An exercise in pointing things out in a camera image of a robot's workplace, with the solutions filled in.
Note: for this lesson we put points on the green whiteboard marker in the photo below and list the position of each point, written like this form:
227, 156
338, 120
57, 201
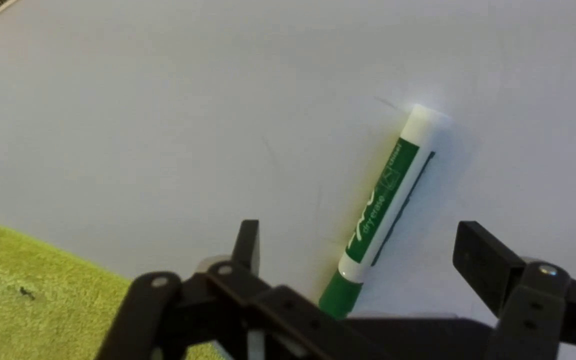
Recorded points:
381, 201

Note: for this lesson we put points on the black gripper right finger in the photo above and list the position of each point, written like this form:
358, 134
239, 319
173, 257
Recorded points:
540, 313

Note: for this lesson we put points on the yellow-green cloth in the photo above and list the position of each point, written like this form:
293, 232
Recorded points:
35, 300

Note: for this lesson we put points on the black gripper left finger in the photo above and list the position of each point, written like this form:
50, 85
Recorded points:
189, 321

